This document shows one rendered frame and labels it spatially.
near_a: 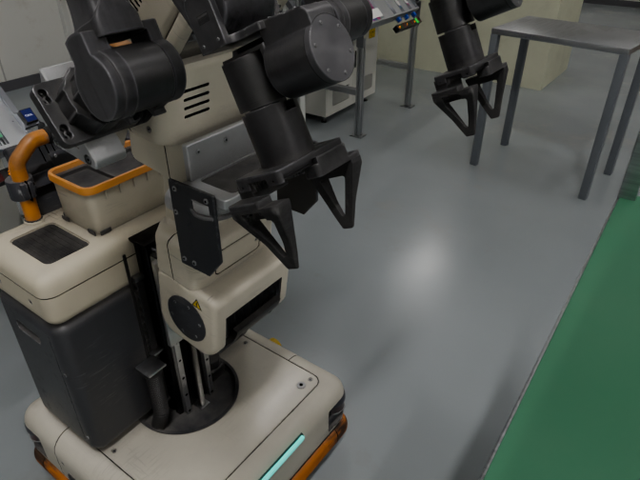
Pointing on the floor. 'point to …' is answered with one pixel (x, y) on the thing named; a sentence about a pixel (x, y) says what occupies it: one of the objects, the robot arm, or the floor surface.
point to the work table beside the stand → (569, 31)
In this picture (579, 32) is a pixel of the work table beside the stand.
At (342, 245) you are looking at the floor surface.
